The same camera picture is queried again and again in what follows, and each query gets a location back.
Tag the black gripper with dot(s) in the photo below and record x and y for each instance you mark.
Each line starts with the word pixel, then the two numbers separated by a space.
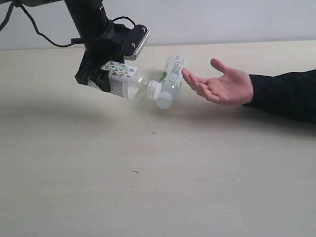
pixel 107 46

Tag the white floral label bottle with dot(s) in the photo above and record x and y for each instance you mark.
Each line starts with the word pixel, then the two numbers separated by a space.
pixel 127 82

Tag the white capped green label bottle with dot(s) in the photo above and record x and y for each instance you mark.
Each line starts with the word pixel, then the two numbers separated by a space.
pixel 171 81

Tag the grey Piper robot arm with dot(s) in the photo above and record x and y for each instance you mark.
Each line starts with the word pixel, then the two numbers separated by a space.
pixel 89 17

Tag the open bare human hand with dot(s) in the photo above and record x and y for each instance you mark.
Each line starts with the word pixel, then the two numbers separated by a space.
pixel 232 88

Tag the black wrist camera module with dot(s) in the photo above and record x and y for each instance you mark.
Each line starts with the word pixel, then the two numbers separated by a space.
pixel 135 42

